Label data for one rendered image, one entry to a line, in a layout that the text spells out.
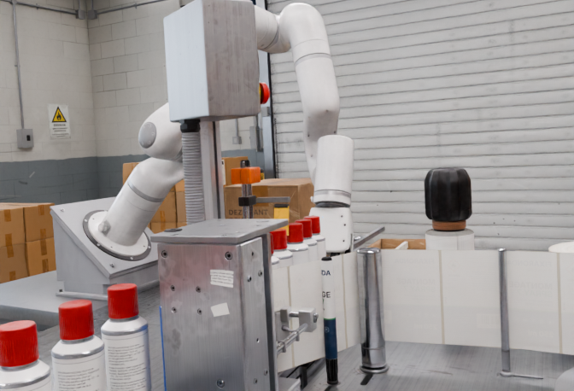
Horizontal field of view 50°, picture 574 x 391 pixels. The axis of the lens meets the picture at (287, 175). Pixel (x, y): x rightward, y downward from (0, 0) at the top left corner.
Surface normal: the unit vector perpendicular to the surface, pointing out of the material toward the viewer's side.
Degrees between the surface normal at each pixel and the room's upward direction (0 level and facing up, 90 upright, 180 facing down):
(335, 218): 68
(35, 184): 90
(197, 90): 90
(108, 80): 90
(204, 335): 90
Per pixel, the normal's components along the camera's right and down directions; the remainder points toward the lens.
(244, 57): 0.53, 0.02
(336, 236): -0.36, -0.29
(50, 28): 0.86, -0.02
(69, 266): -0.45, 0.07
